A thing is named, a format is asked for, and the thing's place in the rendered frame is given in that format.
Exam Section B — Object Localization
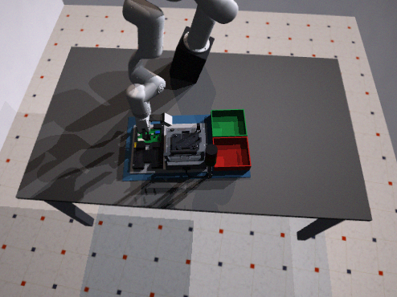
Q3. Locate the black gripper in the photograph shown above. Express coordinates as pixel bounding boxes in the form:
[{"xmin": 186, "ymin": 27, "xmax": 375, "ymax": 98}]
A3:
[{"xmin": 135, "ymin": 114, "xmax": 152, "ymax": 140}]

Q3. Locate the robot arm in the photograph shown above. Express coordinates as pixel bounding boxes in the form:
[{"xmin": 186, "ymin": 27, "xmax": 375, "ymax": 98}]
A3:
[{"xmin": 122, "ymin": 0, "xmax": 238, "ymax": 127}]

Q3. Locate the red open-top bin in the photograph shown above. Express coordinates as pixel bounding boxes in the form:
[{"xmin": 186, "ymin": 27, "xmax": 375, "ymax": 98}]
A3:
[{"xmin": 212, "ymin": 136, "xmax": 251, "ymax": 171}]

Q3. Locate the green circuit board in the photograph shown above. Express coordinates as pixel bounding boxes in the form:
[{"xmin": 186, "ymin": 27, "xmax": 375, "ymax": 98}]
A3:
[{"xmin": 137, "ymin": 129, "xmax": 162, "ymax": 143}]

